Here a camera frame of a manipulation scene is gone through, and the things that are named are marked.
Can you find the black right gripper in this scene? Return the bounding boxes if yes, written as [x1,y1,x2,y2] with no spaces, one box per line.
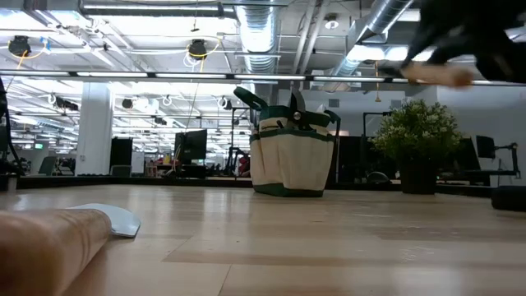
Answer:
[400,0,526,83]

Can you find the green-handled pruning shears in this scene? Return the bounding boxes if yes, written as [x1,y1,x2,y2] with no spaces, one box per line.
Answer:
[288,90,308,124]

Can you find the beige green canvas gardening bag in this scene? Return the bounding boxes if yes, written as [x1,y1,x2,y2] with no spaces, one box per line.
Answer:
[233,86,342,198]

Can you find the wide wooden-handled garden trowel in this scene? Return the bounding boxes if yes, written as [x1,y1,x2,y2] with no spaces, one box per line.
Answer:
[0,202,141,296]

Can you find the small monitor on arm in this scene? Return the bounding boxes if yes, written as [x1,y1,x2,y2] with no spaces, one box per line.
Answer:
[475,135,496,160]

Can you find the potted green flowering plant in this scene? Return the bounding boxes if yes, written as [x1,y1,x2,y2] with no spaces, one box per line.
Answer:
[368,98,464,196]

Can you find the small black rounded block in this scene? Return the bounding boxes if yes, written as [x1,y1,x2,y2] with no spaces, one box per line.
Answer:
[490,185,526,213]

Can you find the long overhead light bar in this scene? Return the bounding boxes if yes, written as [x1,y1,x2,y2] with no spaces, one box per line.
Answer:
[0,69,526,84]

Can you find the black background monitor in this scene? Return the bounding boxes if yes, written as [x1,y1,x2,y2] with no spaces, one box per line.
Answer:
[174,128,209,165]

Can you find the white building pillar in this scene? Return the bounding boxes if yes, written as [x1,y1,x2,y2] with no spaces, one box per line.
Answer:
[75,81,114,177]

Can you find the gray office chair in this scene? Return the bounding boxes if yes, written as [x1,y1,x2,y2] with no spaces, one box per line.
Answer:
[39,155,58,177]

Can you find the ribbed silver air duct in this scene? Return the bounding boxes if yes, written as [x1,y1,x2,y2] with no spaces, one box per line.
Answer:
[328,0,414,79]
[234,0,281,75]

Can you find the black ceiling cable reel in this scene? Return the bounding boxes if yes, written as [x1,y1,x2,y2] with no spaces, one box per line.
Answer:
[187,38,208,59]
[7,35,32,58]

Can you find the smooth grey ceiling duct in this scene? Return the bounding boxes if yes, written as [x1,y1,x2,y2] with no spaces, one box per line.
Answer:
[80,0,238,18]

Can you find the black aluminium table frame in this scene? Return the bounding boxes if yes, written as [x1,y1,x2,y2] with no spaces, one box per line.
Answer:
[16,175,494,197]

